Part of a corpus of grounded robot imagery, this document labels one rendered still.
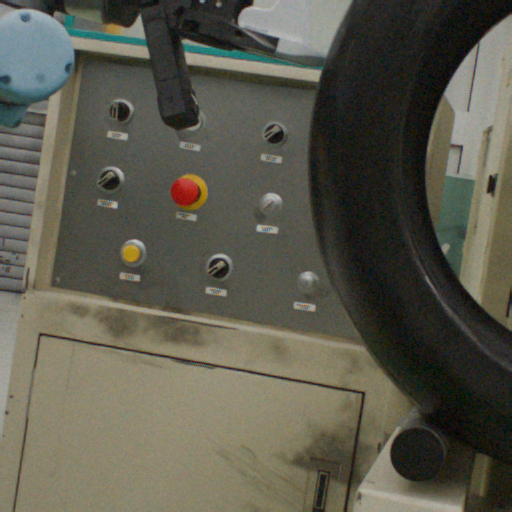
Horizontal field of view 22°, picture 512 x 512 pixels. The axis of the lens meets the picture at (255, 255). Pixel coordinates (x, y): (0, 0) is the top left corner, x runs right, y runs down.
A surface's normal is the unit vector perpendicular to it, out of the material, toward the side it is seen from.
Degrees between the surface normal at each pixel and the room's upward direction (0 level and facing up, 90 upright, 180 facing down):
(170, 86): 88
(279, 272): 90
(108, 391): 90
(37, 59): 90
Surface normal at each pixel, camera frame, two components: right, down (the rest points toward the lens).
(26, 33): 0.34, 0.11
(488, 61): -0.04, 0.05
